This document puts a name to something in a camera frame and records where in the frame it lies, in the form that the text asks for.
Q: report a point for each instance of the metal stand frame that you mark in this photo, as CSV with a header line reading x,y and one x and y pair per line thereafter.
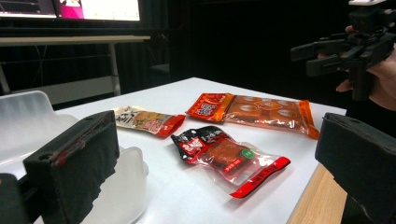
x,y
71,39

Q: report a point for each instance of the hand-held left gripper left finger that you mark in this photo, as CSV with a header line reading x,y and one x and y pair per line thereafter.
x,y
71,168

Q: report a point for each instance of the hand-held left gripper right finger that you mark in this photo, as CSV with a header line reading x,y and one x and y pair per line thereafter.
x,y
358,161

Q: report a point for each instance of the small beige red snack packet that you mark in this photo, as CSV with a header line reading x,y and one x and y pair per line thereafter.
x,y
146,119

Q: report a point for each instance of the large orange snack packet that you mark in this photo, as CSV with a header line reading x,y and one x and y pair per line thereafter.
x,y
255,112

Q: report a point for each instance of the clear bag of orange snacks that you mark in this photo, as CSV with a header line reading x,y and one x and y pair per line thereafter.
x,y
28,124

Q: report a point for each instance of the bright computer monitor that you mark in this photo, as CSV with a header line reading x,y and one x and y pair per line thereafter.
x,y
106,9

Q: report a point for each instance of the red black snack packet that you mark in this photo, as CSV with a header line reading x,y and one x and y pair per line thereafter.
x,y
224,154

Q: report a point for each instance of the dark computer monitor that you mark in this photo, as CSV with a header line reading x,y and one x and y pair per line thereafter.
x,y
25,7

